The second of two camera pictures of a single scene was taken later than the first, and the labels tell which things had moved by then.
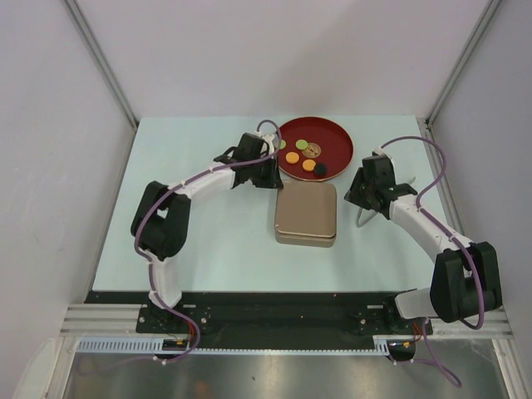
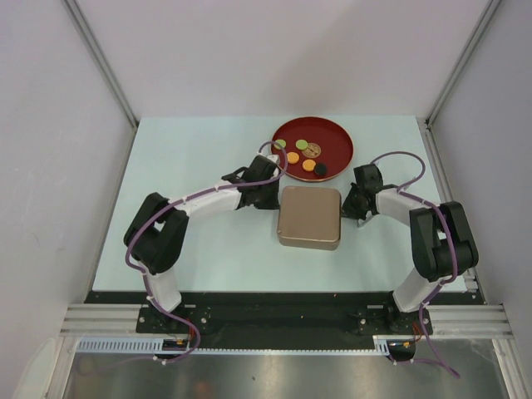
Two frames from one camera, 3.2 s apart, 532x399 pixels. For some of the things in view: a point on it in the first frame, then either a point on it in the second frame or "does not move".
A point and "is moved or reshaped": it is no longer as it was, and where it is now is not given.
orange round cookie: x=292 y=157 does not move
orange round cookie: x=308 y=165 does not move
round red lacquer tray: x=317 y=149 does not move
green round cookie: x=301 y=144 does not move
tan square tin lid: x=307 y=209 is moved or reshaped
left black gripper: x=273 y=179 → x=273 y=203
